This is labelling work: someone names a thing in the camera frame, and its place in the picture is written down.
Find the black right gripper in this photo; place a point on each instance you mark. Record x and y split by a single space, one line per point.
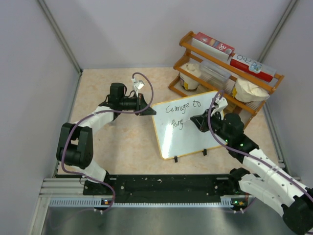
201 122

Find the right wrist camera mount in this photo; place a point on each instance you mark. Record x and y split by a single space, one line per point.
219 105

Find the red foil box upper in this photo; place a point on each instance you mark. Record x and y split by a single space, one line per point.
212 46

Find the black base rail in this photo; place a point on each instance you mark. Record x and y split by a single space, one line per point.
166 188

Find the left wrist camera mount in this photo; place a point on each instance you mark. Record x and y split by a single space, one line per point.
137 85

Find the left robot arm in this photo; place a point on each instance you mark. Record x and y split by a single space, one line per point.
75 146

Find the white paper bag right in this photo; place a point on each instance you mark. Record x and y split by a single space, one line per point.
246 92

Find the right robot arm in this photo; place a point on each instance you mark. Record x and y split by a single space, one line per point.
264 179

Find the orange wooden shelf rack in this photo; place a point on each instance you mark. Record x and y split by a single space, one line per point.
188 81

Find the metal whiteboard stand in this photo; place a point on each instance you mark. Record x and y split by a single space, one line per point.
203 152

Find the red white wrap box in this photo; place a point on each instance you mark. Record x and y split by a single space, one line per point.
253 67

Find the clear plastic box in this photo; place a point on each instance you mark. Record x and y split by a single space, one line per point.
214 75

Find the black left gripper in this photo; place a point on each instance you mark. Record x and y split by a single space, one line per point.
141 103

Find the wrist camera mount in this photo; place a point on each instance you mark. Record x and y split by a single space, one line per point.
219 105
137 85

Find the yellow framed whiteboard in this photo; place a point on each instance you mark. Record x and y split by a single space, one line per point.
176 139

